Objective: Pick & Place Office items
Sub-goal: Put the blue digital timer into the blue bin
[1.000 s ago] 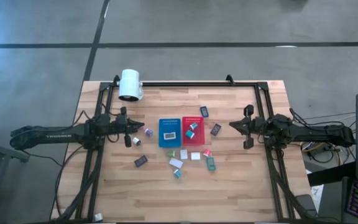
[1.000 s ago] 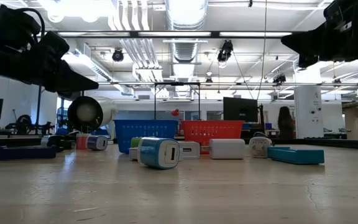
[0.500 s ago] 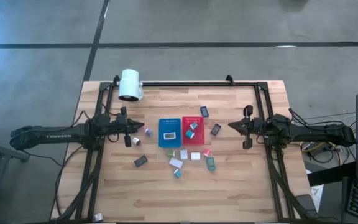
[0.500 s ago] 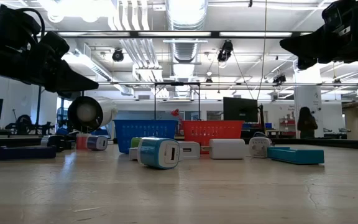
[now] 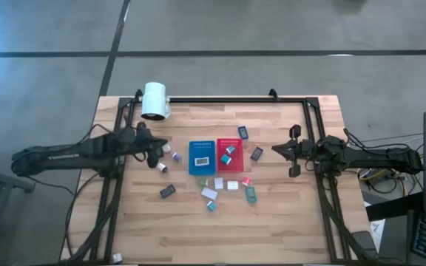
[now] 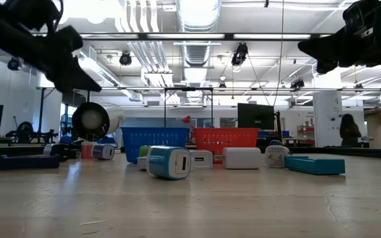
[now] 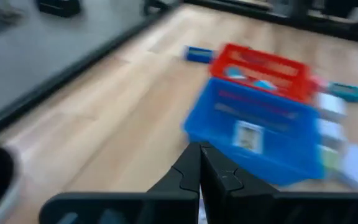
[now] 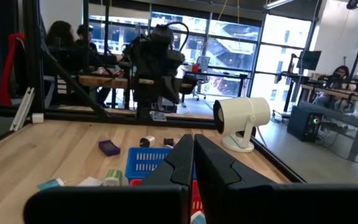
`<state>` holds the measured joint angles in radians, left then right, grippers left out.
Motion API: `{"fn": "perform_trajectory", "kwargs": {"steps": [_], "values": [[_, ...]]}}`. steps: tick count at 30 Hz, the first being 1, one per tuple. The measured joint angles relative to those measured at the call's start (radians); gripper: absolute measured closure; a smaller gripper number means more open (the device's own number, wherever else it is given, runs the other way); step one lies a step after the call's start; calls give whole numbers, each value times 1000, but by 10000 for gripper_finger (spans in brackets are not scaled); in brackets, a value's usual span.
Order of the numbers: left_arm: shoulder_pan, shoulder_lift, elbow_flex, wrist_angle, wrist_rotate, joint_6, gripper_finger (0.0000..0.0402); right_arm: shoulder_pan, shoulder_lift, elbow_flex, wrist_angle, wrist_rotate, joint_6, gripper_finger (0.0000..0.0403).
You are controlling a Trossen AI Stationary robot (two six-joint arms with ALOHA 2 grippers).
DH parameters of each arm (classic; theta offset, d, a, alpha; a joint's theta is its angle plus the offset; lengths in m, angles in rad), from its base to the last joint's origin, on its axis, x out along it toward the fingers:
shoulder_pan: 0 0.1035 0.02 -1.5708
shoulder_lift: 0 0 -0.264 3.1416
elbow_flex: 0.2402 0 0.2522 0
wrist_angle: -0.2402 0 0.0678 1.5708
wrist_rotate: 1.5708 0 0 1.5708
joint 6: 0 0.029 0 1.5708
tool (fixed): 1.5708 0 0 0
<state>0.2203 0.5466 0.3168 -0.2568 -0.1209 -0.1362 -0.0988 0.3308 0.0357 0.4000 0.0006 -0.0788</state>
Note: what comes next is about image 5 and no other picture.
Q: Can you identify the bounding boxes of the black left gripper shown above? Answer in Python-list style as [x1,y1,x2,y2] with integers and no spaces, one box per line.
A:
[135,127,169,169]

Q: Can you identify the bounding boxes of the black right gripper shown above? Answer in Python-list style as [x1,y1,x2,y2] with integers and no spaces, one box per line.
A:
[271,124,314,178]

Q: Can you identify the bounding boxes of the dark purple digital clock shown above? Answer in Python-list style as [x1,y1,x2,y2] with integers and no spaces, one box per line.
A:
[250,146,265,163]

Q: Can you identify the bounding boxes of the red plastic basket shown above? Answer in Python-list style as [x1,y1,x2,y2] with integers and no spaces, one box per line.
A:
[216,138,245,174]

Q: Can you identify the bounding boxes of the blue plastic basket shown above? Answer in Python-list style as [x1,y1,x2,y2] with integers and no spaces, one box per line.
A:
[188,140,217,177]

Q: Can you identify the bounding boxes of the black phone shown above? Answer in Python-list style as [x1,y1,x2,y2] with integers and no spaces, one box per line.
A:
[351,230,379,259]

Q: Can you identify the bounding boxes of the white paper sheet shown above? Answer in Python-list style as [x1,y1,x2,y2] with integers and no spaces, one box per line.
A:
[369,219,386,243]

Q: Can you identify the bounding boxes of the black aluminium table frame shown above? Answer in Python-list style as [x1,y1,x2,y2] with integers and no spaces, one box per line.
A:
[64,88,375,265]

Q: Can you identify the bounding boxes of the tangled cable bundle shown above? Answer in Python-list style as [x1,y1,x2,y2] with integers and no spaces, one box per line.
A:
[344,127,425,197]

